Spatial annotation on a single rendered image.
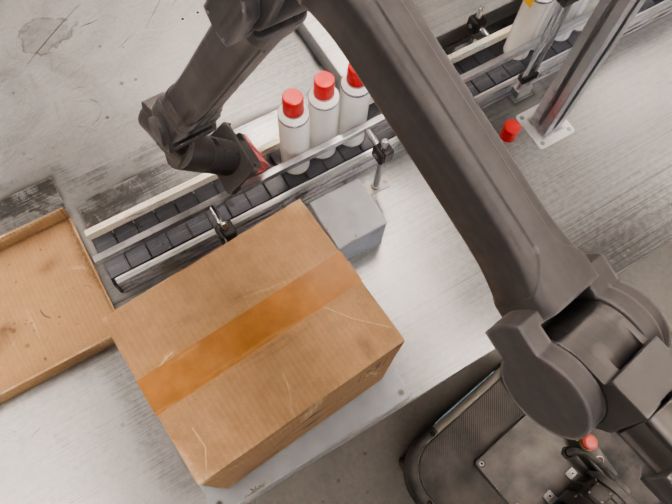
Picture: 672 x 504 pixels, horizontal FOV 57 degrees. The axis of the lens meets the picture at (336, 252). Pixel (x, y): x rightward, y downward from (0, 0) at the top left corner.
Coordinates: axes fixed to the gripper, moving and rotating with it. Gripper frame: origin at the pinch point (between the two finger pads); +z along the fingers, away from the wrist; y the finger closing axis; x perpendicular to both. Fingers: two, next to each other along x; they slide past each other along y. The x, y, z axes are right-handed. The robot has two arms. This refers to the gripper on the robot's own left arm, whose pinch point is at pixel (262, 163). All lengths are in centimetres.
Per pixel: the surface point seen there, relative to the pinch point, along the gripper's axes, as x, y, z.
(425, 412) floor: 43, -48, 86
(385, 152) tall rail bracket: -16.2, -9.7, 9.5
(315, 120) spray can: -11.9, -0.4, 1.7
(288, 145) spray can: -6.2, -1.2, -0.2
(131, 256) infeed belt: 24.3, -2.0, -12.3
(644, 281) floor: -22, -49, 140
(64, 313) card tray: 38.3, -3.8, -18.0
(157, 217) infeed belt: 19.1, 2.6, -7.9
